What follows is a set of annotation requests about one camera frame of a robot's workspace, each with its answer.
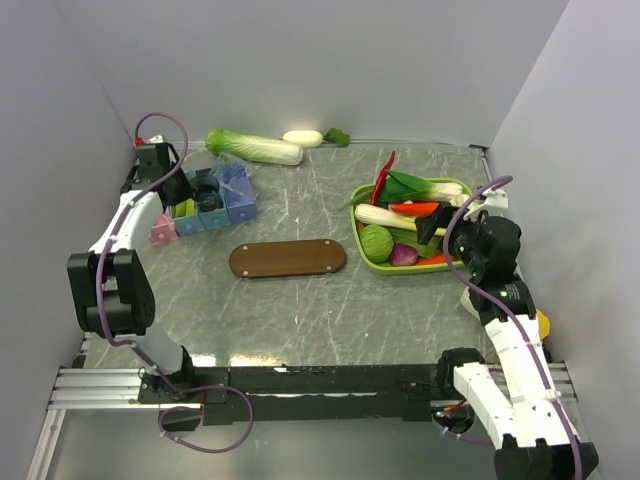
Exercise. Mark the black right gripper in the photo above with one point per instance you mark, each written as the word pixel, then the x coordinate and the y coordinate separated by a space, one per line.
pixel 426 225

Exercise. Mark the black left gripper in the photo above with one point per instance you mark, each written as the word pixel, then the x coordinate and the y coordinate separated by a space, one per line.
pixel 186 191

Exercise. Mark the dark glass cup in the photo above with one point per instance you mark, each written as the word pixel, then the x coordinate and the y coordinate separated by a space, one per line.
pixel 207 197

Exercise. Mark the clear textured plastic holder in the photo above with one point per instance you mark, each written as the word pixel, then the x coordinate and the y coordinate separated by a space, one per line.
pixel 230 171

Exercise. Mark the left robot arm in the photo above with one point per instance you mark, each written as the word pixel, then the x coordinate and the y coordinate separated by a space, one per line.
pixel 112 296

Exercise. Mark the yellow cabbage by arm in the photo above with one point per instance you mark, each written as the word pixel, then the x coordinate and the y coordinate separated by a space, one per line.
pixel 543 321

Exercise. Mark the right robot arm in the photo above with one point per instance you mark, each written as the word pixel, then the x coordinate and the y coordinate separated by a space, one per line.
pixel 527 424

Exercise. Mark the green toothpaste tubes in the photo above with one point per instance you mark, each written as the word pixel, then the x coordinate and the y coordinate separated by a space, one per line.
pixel 185 209

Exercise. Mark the brown wooden tray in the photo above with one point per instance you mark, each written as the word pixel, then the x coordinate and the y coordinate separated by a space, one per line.
pixel 287 258

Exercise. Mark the orange carrot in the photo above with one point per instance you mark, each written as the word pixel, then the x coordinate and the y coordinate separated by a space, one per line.
pixel 419 209

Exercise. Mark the green plastic vegetable basket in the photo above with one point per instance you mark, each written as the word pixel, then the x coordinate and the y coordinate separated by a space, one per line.
pixel 385 269

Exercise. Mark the small red pepper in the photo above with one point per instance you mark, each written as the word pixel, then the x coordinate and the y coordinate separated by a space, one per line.
pixel 439 259

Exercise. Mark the purple onion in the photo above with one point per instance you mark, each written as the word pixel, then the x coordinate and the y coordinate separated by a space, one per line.
pixel 403 255

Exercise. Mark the white celery stalk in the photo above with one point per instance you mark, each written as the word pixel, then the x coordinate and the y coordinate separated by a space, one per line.
pixel 373 215

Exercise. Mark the napa cabbage in basket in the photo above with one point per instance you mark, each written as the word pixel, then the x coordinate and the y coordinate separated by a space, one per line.
pixel 459 200

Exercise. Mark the bok choy in basket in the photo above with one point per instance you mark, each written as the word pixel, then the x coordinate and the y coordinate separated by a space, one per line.
pixel 400 187

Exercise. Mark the round green cabbage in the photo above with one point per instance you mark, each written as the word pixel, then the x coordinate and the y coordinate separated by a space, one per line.
pixel 377 243

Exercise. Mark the red chili pepper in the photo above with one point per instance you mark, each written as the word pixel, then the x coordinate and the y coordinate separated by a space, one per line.
pixel 381 179

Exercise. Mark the pink drawer box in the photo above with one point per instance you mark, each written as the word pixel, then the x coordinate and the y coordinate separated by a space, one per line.
pixel 164 230

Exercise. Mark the teal drawer box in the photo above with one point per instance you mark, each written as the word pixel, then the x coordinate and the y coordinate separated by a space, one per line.
pixel 193 224

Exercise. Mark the green scallion leaf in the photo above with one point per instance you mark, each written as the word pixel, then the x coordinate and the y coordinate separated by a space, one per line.
pixel 363 198

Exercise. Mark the purple drawer box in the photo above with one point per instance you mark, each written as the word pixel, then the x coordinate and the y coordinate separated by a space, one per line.
pixel 240 209

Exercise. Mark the napa cabbage on table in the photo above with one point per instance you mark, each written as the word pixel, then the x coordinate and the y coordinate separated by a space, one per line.
pixel 254 148

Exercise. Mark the white daikon radish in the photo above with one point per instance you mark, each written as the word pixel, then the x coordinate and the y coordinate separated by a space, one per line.
pixel 313 139

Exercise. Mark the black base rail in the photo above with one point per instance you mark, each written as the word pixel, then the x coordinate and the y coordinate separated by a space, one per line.
pixel 300 393

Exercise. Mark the aluminium frame rail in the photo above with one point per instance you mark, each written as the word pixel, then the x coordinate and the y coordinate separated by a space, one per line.
pixel 79 389

